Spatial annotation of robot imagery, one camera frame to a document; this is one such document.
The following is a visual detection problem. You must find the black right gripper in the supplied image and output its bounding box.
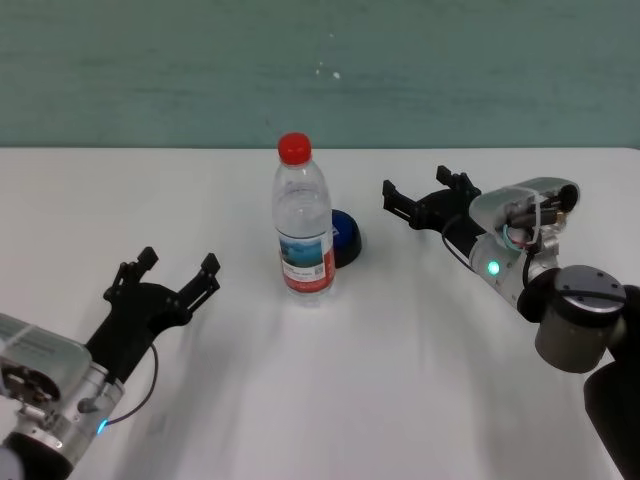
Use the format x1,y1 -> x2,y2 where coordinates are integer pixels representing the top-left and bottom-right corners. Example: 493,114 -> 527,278
381,165 -> 490,254

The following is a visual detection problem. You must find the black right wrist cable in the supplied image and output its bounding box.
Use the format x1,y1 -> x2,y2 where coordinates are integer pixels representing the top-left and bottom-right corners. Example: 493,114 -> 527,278
440,213 -> 482,275

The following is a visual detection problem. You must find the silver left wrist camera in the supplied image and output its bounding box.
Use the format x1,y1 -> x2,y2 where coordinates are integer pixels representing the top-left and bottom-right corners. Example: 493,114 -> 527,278
0,312 -> 90,404

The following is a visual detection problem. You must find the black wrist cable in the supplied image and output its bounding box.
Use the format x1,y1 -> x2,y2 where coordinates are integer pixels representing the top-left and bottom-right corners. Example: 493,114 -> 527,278
440,213 -> 482,275
101,341 -> 160,427

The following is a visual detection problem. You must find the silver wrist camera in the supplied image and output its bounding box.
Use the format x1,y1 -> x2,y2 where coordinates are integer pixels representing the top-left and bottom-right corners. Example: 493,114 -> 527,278
0,312 -> 90,404
468,176 -> 583,246

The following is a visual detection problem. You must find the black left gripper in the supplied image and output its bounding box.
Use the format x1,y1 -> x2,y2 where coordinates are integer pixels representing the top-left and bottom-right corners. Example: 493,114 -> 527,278
83,245 -> 222,387

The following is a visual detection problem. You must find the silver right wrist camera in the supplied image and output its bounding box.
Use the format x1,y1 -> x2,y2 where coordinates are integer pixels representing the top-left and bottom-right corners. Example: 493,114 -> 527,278
468,176 -> 583,246

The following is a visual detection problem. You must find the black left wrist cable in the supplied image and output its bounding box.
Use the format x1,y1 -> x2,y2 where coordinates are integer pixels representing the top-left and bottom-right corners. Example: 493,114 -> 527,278
101,341 -> 160,427

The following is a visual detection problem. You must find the clear water bottle red cap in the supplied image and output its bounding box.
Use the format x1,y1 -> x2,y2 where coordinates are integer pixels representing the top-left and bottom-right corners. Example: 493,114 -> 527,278
271,131 -> 337,310

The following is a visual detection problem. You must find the blue push button black base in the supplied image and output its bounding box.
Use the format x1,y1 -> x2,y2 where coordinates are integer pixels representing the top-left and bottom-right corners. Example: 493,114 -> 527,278
330,209 -> 365,270

